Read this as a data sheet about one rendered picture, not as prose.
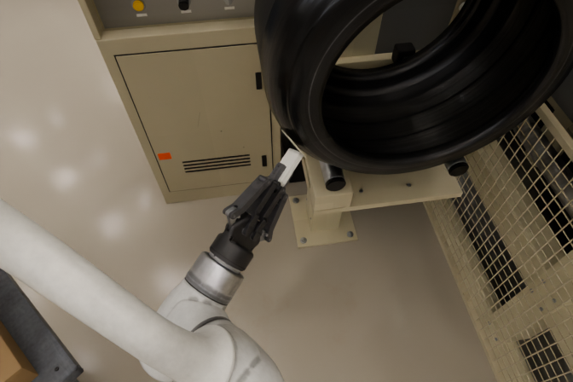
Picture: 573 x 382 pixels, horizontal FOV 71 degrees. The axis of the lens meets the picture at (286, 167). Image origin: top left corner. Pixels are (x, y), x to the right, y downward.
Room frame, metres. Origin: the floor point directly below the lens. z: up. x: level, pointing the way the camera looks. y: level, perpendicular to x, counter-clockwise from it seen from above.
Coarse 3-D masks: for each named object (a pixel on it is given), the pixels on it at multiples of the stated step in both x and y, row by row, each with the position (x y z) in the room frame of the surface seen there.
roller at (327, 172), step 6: (324, 168) 0.54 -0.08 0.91; (330, 168) 0.53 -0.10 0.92; (336, 168) 0.53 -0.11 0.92; (324, 174) 0.53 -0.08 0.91; (330, 174) 0.52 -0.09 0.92; (336, 174) 0.52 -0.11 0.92; (342, 174) 0.52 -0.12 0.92; (324, 180) 0.52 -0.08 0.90; (330, 180) 0.50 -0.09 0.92; (336, 180) 0.50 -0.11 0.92; (342, 180) 0.51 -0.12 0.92; (330, 186) 0.50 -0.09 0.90; (336, 186) 0.50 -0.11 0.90; (342, 186) 0.50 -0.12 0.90
